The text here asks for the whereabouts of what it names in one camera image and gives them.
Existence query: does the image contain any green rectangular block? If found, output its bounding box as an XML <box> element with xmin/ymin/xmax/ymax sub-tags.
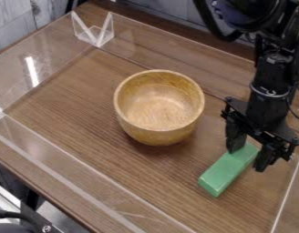
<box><xmin>197</xmin><ymin>143</ymin><xmax>259</xmax><ymax>198</ymax></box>

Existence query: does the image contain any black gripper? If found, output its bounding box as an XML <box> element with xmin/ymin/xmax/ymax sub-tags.
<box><xmin>221</xmin><ymin>57</ymin><xmax>299</xmax><ymax>172</ymax></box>

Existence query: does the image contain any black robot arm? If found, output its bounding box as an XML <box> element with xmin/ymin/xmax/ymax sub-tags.
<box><xmin>192</xmin><ymin>0</ymin><xmax>299</xmax><ymax>172</ymax></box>

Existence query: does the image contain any brown wooden bowl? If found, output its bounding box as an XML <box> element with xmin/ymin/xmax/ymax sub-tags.
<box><xmin>113</xmin><ymin>69</ymin><xmax>205</xmax><ymax>146</ymax></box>

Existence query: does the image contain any clear acrylic corner bracket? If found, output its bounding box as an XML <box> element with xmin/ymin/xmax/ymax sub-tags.
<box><xmin>70</xmin><ymin>12</ymin><xmax>114</xmax><ymax>48</ymax></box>

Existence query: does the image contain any black metal bracket with bolt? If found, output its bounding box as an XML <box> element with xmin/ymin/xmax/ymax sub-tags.
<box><xmin>19</xmin><ymin>203</ymin><xmax>64</xmax><ymax>233</ymax></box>

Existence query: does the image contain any black cable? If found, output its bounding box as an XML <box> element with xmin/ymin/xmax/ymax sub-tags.
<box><xmin>0</xmin><ymin>209</ymin><xmax>34</xmax><ymax>233</ymax></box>

